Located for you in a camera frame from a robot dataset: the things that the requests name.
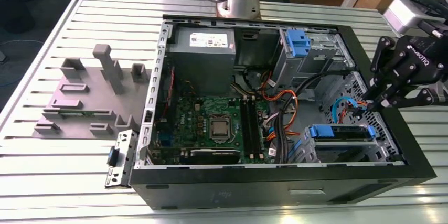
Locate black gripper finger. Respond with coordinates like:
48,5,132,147
370,76,438,113
362,36,399,102

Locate blue data wire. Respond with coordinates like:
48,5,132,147
331,97,374,125

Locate hard disk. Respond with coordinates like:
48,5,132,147
296,124,379,162

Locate silver disk bay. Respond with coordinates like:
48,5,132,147
304,123,399,163

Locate blue drive latch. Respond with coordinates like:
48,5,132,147
286,29,312,58

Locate silver drive cage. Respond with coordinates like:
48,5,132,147
272,27,355,88

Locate black RAM slot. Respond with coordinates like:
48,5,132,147
248,97,264,158
240,97,256,158

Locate CPU socket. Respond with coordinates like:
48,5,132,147
206,113,238,145

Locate grey power supply unit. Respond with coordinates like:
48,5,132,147
166,27,238,98

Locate silver CPU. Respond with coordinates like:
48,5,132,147
210,120,232,137

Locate green motherboard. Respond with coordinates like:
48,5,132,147
154,95,278,166

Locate black graphics card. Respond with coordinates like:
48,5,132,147
182,148,243,166

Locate black open PC case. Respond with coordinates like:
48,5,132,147
104,14,438,210

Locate grey parts rack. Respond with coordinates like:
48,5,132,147
32,44,155,140

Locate blue monitor plug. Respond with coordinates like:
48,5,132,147
107,146,120,167

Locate green RAM stick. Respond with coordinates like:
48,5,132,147
58,111,98,118

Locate red power wire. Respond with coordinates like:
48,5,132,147
342,102,368,125

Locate orange wire bundle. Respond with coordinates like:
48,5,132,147
260,70,302,143

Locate black cable bundle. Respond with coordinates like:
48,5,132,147
275,69,355,163

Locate yellow black wires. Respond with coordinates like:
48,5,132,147
230,81,260,96

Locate blue floor cable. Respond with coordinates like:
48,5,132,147
0,76,24,88
0,39,46,48

